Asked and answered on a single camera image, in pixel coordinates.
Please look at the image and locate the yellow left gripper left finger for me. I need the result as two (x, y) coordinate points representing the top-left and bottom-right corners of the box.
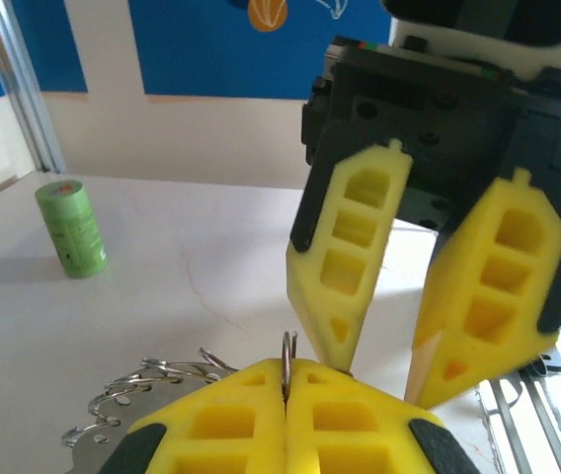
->
(95, 357), (287, 474)

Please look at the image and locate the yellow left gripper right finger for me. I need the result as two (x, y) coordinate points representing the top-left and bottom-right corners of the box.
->
(284, 357), (479, 474)

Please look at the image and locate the small clear object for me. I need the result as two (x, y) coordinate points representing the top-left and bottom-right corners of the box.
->
(60, 329), (302, 474)

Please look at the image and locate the green cylindrical can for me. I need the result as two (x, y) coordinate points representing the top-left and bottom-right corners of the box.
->
(34, 180), (110, 280)

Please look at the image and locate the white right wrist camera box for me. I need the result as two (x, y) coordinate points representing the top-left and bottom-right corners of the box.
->
(382, 0), (561, 80)

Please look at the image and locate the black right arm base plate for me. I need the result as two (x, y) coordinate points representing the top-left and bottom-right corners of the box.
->
(526, 348), (561, 379)

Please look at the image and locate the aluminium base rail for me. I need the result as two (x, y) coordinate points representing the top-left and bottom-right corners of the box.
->
(477, 364), (561, 474)

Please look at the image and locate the aluminium frame post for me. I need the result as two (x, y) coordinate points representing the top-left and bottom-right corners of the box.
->
(0, 0), (68, 174)

